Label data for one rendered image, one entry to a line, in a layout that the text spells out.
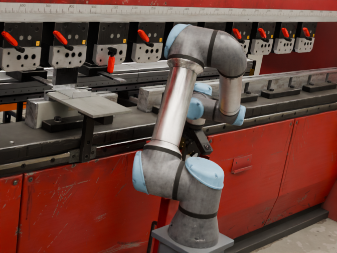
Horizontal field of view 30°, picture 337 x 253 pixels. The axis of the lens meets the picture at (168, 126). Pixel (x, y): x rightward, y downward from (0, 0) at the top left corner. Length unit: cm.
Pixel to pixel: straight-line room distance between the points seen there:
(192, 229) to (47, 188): 66
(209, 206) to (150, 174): 19
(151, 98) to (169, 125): 83
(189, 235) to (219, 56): 54
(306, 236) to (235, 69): 212
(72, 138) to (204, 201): 66
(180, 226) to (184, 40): 55
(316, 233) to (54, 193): 209
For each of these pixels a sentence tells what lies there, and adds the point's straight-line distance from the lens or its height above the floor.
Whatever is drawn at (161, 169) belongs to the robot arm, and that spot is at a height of 98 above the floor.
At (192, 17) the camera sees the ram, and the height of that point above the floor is 128.
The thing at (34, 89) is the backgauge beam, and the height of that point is 93.
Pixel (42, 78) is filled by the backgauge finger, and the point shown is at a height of 100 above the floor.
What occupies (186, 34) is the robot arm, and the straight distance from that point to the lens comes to 192.
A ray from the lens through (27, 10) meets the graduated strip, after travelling 215.
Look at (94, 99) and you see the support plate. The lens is 230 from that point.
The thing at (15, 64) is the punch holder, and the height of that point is 112.
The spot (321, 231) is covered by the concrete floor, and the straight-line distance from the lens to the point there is 405.
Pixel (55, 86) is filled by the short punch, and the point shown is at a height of 102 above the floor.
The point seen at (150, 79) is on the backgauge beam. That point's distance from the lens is 301.
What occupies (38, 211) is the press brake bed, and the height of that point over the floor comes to 61.
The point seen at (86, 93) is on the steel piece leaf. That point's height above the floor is 101.
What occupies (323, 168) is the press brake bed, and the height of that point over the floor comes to 40.
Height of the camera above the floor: 163
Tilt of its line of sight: 17 degrees down
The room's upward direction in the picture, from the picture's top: 9 degrees clockwise
